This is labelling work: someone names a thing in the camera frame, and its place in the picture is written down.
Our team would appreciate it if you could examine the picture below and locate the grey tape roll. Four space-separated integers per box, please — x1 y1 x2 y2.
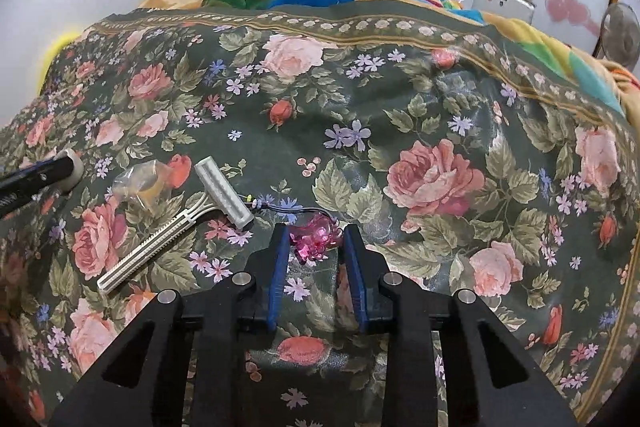
54 148 85 193

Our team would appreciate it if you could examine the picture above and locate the standing electric fan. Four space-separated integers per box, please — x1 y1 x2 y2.
600 2 640 69

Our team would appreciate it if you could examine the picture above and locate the white electronic box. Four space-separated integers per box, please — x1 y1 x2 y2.
472 0 536 24

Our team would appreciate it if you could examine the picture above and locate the white disposable razor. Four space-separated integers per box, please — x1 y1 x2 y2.
96 156 254 295

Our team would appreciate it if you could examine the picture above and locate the pink foil flower ornament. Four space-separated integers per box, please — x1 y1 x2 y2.
290 212 343 265

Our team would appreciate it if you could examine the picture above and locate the dark floral bedspread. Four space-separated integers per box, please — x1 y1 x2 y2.
1 2 639 425

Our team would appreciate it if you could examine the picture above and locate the clear plastic wrapper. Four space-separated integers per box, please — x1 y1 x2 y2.
112 160 171 215

